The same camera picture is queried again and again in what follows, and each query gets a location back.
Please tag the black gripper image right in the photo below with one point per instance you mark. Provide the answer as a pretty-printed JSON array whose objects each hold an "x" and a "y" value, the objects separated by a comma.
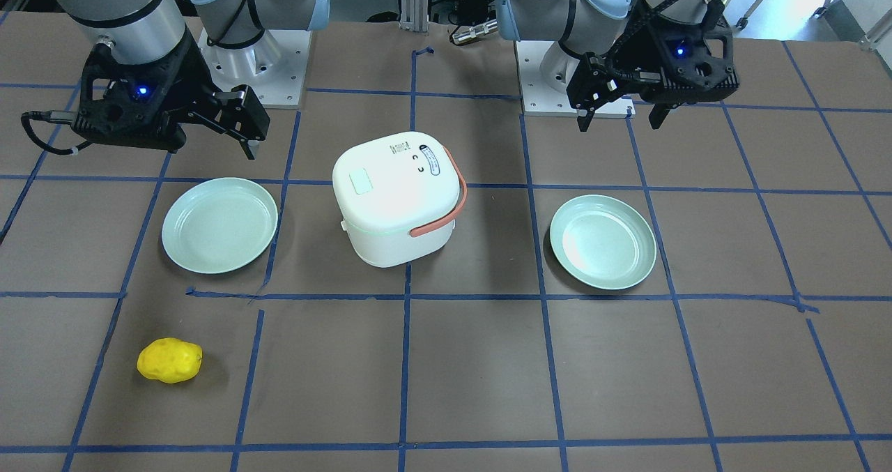
[{"x": 638, "y": 55}]

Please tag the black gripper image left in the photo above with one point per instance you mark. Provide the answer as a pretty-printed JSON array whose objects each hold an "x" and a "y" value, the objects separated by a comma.
[{"x": 187, "y": 74}]

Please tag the white rice cooker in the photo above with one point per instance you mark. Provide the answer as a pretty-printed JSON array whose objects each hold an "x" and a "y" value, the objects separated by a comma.
[{"x": 399, "y": 196}]

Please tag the light green plate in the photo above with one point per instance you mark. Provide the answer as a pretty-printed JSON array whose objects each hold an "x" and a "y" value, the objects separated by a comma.
[
  {"x": 603, "y": 242},
  {"x": 219, "y": 226}
]

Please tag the silver cylindrical connector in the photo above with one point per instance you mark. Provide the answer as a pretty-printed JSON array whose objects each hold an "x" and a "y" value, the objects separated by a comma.
[{"x": 464, "y": 35}]

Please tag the black power adapter box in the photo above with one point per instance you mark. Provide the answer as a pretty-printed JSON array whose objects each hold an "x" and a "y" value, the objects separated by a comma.
[{"x": 471, "y": 12}]

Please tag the yellow toy potato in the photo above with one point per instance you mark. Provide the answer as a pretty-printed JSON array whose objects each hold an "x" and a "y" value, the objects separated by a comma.
[{"x": 170, "y": 360}]

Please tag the white base plate image left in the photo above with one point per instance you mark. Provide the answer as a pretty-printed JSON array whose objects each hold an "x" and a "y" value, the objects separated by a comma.
[{"x": 275, "y": 67}]

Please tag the white base plate image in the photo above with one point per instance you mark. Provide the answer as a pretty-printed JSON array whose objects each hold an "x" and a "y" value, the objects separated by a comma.
[
  {"x": 275, "y": 67},
  {"x": 544, "y": 71}
]

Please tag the white base plate image right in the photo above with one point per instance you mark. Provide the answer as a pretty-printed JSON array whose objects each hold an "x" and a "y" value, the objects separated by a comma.
[{"x": 544, "y": 71}]

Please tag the aluminium profile post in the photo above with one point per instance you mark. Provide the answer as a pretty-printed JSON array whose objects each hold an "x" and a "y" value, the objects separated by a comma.
[{"x": 414, "y": 16}]

